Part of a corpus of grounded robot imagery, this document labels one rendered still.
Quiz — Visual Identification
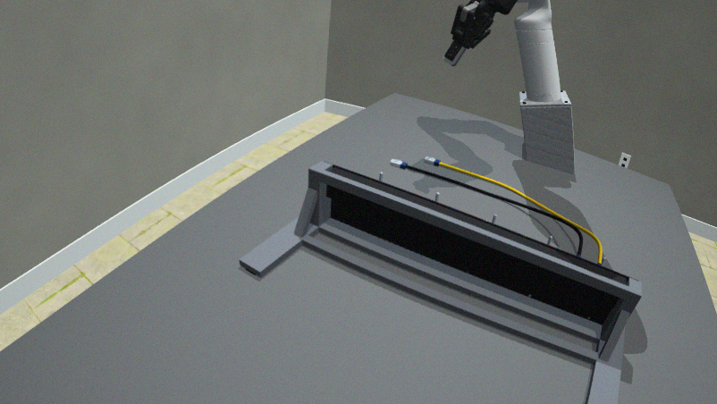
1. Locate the black cable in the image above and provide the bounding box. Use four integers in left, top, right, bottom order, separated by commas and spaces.
406, 165, 583, 257

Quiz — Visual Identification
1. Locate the yellow patch cord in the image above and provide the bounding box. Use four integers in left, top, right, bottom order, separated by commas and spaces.
439, 163, 603, 265

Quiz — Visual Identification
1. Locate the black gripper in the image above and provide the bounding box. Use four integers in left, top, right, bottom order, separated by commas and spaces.
442, 0, 518, 66

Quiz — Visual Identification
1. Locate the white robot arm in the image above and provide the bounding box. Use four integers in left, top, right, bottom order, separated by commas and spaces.
514, 0, 561, 102

